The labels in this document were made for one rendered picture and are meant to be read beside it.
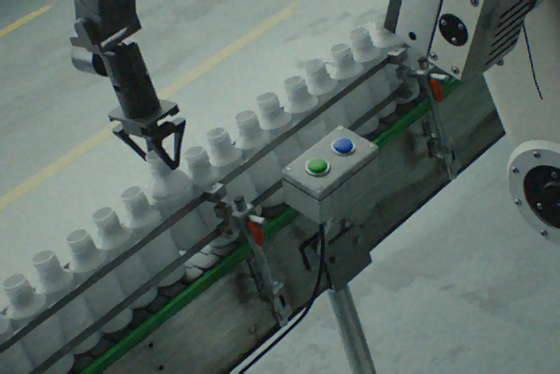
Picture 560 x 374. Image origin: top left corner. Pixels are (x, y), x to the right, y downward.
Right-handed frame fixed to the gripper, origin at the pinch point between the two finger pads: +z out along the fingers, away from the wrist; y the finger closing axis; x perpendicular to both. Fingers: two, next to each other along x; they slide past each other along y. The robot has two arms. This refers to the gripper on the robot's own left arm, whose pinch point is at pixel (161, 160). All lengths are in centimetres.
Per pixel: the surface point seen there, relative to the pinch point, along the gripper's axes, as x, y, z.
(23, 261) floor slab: 56, -210, 123
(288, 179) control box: 11.3, 14.1, 7.5
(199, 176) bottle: 4.3, 1.6, 5.4
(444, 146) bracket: 48, 11, 25
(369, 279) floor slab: 99, -82, 121
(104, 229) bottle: -13.6, 0.4, 3.7
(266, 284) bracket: 3.4, 10.7, 23.2
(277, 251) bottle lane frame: 11.0, 5.6, 23.4
